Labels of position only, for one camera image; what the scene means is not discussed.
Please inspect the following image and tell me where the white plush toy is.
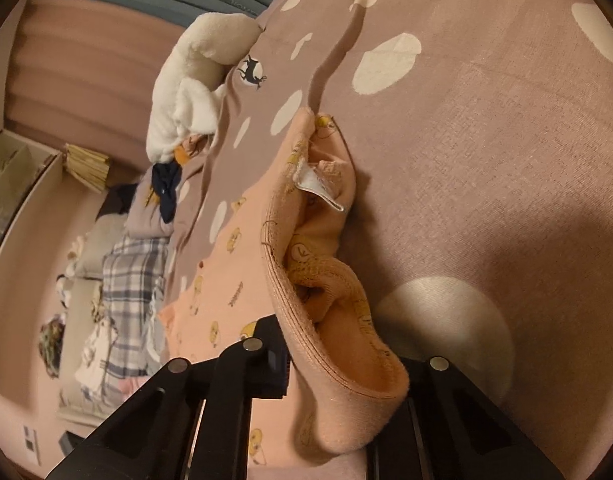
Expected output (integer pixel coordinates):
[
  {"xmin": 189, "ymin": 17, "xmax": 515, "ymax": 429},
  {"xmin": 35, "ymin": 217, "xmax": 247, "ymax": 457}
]
[{"xmin": 146, "ymin": 12, "xmax": 262, "ymax": 163}]

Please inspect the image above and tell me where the straw broom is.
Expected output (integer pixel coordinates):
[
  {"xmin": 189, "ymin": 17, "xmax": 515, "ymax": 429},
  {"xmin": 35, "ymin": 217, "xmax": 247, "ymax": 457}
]
[{"xmin": 64, "ymin": 142, "xmax": 112, "ymax": 193}]

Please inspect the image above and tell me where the navy cloth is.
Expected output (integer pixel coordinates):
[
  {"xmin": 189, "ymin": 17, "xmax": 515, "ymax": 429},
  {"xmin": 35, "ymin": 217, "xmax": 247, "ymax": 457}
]
[{"xmin": 151, "ymin": 162, "xmax": 182, "ymax": 223}]

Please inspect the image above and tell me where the grey folded blanket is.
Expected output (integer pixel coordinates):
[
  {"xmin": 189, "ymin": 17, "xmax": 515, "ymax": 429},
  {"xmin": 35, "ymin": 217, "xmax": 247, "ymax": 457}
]
[{"xmin": 126, "ymin": 180, "xmax": 177, "ymax": 238}]

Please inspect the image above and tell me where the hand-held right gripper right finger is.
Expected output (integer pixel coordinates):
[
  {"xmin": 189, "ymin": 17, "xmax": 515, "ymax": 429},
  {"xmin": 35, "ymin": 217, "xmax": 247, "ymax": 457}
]
[{"xmin": 363, "ymin": 355, "xmax": 572, "ymax": 480}]

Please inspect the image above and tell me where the cream wooden shelf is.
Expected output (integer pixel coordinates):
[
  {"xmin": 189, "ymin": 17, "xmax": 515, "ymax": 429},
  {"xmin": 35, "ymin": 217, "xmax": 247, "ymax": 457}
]
[{"xmin": 0, "ymin": 129, "xmax": 64, "ymax": 311}]

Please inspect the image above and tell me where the floral patterned cloth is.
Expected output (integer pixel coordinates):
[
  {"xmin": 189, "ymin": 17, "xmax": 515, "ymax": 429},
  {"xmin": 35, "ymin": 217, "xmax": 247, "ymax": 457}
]
[{"xmin": 39, "ymin": 315, "xmax": 67, "ymax": 378}]

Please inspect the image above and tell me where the pink curtain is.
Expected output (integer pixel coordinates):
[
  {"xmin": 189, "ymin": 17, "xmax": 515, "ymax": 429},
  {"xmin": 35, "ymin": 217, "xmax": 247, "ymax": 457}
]
[{"xmin": 4, "ymin": 0, "xmax": 267, "ymax": 171}]

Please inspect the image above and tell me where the dark cloth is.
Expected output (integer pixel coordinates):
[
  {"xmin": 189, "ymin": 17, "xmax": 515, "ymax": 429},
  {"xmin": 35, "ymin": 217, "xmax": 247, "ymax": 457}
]
[{"xmin": 104, "ymin": 184, "xmax": 138, "ymax": 217}]

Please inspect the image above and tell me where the blue white plaid cloth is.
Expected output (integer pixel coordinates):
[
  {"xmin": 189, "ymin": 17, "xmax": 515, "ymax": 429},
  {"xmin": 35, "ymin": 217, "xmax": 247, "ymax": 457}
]
[{"xmin": 101, "ymin": 235, "xmax": 170, "ymax": 378}]

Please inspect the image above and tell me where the beige pillow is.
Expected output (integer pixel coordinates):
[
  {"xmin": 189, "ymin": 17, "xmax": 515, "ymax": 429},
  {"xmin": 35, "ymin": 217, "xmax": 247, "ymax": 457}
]
[{"xmin": 76, "ymin": 217, "xmax": 130, "ymax": 278}]

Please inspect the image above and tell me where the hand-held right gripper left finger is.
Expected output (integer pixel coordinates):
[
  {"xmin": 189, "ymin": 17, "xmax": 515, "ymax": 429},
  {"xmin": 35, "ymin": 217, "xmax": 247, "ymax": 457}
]
[{"xmin": 44, "ymin": 316, "xmax": 292, "ymax": 480}]

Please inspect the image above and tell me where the orange cloth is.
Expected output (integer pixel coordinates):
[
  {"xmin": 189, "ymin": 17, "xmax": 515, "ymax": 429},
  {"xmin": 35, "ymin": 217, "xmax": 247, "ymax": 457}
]
[{"xmin": 174, "ymin": 132, "xmax": 212, "ymax": 166}]

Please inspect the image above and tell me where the mauve dotted bedsheet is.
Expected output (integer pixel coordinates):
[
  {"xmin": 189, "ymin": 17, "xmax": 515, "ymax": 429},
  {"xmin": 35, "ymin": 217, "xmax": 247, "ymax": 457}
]
[{"xmin": 164, "ymin": 0, "xmax": 613, "ymax": 480}]

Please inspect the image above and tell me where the pink printed shirt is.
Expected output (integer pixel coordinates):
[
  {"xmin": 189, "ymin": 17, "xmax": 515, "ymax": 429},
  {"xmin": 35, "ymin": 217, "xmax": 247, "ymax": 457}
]
[{"xmin": 156, "ymin": 107, "xmax": 409, "ymax": 480}]

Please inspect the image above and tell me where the white printed cloth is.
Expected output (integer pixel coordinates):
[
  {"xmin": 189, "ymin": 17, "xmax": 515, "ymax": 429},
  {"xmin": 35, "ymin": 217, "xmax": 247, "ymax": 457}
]
[{"xmin": 76, "ymin": 320, "xmax": 120, "ymax": 401}]

